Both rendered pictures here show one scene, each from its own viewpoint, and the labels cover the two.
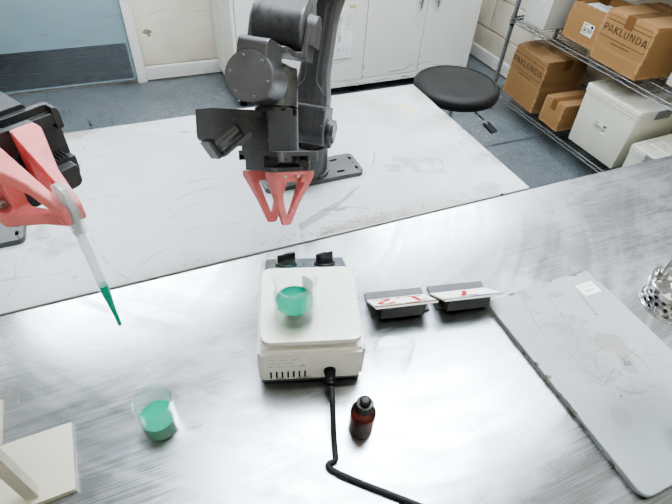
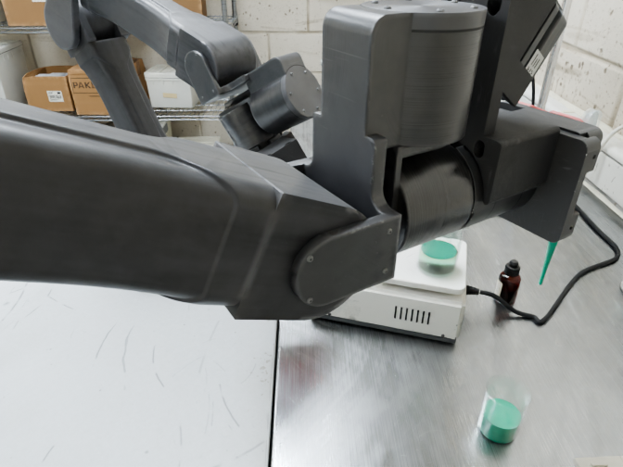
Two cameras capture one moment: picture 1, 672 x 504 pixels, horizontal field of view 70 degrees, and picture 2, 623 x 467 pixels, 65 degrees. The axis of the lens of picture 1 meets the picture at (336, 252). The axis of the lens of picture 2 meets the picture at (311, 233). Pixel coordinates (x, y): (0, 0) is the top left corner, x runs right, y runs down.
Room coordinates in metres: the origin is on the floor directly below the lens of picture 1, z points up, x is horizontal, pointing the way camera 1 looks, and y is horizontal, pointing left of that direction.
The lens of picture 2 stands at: (0.29, 0.58, 1.35)
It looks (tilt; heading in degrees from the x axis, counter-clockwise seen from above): 31 degrees down; 295
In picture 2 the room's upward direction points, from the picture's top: straight up
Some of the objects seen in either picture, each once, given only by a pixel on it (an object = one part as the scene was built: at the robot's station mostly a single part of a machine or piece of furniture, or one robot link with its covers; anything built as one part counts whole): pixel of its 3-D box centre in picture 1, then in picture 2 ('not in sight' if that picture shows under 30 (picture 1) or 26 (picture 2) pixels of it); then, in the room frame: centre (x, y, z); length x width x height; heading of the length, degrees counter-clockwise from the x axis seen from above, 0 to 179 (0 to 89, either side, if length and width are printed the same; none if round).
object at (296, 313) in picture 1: (293, 297); (441, 244); (0.36, 0.04, 1.02); 0.06 x 0.05 x 0.08; 174
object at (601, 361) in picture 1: (609, 363); not in sight; (0.38, -0.38, 0.91); 0.30 x 0.20 x 0.01; 26
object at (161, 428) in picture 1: (156, 413); (502, 410); (0.25, 0.19, 0.93); 0.04 x 0.04 x 0.06
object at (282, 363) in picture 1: (307, 309); (397, 282); (0.41, 0.03, 0.94); 0.22 x 0.13 x 0.08; 8
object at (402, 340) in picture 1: (393, 346); not in sight; (0.38, -0.09, 0.91); 0.06 x 0.06 x 0.02
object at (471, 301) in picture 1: (463, 290); not in sight; (0.48, -0.20, 0.92); 0.09 x 0.06 x 0.04; 103
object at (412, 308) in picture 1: (399, 297); not in sight; (0.46, -0.10, 0.92); 0.09 x 0.06 x 0.04; 103
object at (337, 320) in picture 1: (309, 303); (419, 258); (0.38, 0.03, 0.98); 0.12 x 0.12 x 0.01; 8
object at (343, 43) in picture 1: (336, 33); not in sight; (2.94, 0.09, 0.40); 0.24 x 0.01 x 0.30; 116
